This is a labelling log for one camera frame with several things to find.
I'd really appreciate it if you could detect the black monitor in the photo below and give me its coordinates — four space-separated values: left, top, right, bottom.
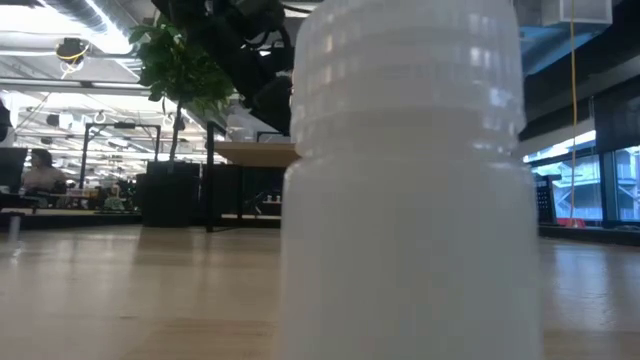
0 147 29 194

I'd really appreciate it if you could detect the black ceiling device yellow cable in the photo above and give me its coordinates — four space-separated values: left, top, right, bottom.
54 37 91 79

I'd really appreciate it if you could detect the green plant in black pot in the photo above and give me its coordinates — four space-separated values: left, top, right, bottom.
128 13 236 229

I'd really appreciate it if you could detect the wooden shelf with black legs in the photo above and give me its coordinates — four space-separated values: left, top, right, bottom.
204 121 301 234

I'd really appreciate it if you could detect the white hanging box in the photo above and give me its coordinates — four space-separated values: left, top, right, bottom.
542 0 614 27

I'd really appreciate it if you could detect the translucent white medicine bottle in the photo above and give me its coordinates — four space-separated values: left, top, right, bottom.
277 0 546 360
224 112 257 143

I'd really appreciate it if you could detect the black metal rack frame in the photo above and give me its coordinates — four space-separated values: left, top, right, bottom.
78 122 162 191

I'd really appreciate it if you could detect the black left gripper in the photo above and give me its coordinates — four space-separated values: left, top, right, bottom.
247 69 296 136

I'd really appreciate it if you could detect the black perforated panel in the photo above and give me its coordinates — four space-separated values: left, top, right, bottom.
532 173 559 226

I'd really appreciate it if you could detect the person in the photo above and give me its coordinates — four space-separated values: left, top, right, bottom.
22 148 69 196

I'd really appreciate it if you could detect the small grey post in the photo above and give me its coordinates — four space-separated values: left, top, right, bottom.
7 212 24 241

